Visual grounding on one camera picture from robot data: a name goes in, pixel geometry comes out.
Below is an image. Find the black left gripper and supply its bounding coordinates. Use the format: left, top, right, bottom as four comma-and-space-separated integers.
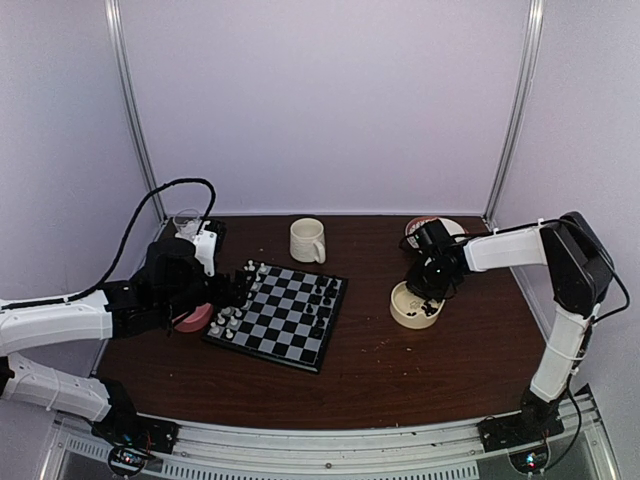
160, 268, 256, 322

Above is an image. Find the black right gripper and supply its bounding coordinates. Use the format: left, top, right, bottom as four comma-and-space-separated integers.
406, 258, 456, 303

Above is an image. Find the cream bowl of black pieces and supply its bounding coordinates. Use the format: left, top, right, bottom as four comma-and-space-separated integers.
389, 281, 446, 330

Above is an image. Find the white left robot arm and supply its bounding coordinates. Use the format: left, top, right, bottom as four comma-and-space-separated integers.
1, 238, 254, 444

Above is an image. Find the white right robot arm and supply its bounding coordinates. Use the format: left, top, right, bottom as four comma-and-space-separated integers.
401, 212, 615, 442

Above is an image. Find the pink bowl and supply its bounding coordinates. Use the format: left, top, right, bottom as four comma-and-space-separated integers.
174, 304, 213, 333

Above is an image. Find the white ceramic cup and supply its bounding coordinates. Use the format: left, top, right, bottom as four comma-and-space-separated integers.
440, 218, 466, 236

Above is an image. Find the floral patterned saucer plate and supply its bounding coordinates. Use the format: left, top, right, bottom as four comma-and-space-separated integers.
405, 216, 440, 235

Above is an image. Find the black and white chessboard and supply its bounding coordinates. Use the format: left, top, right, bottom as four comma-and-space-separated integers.
202, 259, 348, 374

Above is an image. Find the clear glass cup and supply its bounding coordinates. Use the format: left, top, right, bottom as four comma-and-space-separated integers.
172, 208, 200, 238

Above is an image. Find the white ribbed ceramic mug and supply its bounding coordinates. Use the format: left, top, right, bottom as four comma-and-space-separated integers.
289, 218, 326, 264

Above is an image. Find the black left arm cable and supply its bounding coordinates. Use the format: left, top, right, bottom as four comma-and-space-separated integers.
64, 178, 217, 304

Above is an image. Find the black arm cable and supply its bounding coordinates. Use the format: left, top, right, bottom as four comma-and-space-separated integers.
589, 244, 631, 321
64, 178, 217, 304

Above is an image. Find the aluminium front rail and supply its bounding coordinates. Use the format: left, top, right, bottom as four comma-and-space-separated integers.
39, 384, 626, 480

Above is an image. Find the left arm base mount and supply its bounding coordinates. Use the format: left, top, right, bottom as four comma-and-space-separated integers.
89, 415, 179, 478

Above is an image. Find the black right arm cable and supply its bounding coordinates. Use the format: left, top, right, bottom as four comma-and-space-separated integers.
589, 244, 631, 321

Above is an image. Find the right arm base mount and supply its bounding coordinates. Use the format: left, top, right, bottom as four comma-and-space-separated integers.
477, 413, 565, 474

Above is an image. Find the aluminium frame post right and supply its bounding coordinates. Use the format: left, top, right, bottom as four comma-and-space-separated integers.
483, 0, 546, 227

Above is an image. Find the aluminium frame post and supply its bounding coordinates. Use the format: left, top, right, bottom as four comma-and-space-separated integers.
104, 0, 158, 192
483, 0, 546, 227

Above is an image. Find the aluminium frame post left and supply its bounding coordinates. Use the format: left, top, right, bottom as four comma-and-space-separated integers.
104, 0, 158, 192

